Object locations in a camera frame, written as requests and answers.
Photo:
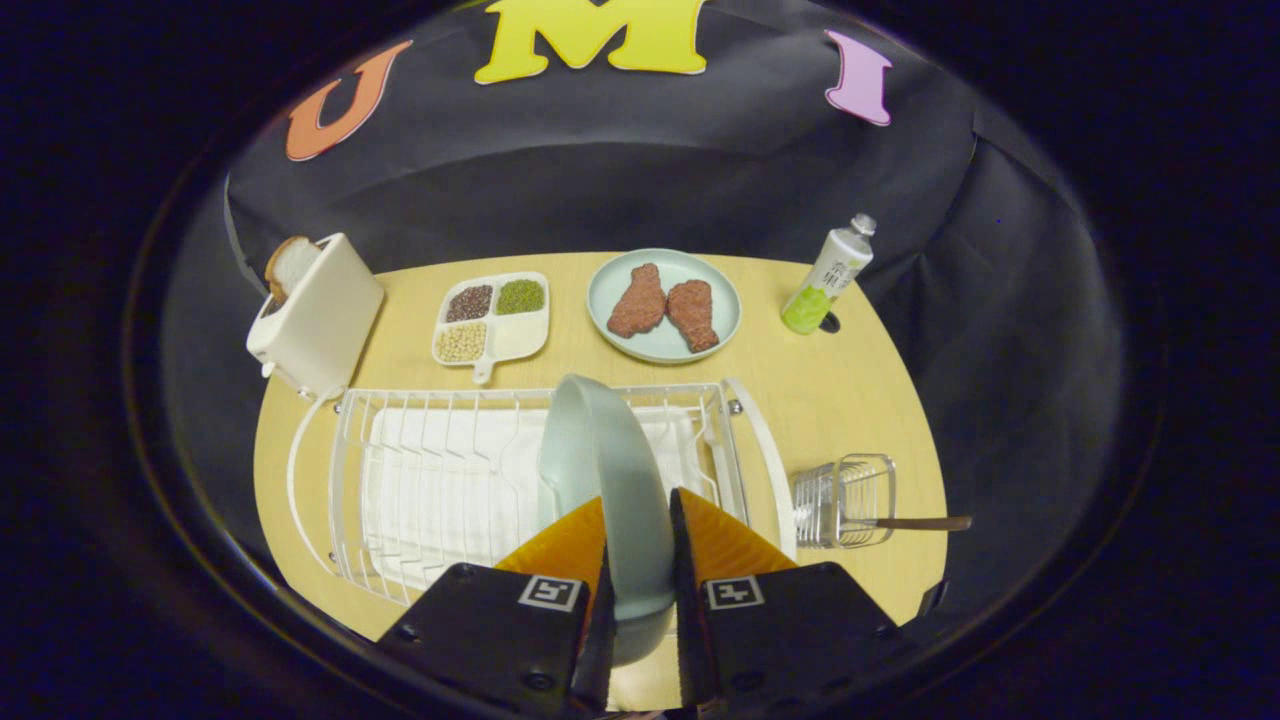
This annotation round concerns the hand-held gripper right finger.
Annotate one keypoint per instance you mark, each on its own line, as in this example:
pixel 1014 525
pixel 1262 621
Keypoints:
pixel 690 650

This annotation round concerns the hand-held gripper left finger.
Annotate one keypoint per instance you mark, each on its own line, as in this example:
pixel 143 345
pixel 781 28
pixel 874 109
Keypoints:
pixel 598 650

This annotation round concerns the white rack drain tray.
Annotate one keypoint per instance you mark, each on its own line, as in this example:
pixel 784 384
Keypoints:
pixel 440 480

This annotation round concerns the pale green food plate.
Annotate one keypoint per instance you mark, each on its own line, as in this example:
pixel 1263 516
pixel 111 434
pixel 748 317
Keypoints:
pixel 660 348

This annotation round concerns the white divided tray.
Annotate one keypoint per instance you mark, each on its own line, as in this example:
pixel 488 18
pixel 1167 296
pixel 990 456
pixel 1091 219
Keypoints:
pixel 520 335

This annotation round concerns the yellow beans pile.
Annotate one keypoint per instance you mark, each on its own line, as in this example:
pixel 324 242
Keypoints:
pixel 462 342

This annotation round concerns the brown fried meat piece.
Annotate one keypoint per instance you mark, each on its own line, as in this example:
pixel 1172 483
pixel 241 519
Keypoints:
pixel 693 313
pixel 638 300

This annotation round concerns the green beans pile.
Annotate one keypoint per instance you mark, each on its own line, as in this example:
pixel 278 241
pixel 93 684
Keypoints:
pixel 520 296

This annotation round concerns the dark red beans pile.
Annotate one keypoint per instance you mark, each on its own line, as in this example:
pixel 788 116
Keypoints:
pixel 469 302

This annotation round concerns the green tea bottle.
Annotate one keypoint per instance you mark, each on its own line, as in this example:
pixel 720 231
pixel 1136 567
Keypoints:
pixel 835 270

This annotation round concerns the white toaster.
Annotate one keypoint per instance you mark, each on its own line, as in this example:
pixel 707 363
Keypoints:
pixel 320 320

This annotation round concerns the black backdrop cloth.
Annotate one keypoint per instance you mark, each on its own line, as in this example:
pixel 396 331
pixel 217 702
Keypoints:
pixel 600 180

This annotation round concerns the toasted bread slice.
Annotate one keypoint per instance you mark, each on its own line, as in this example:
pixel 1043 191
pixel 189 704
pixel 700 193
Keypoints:
pixel 290 265

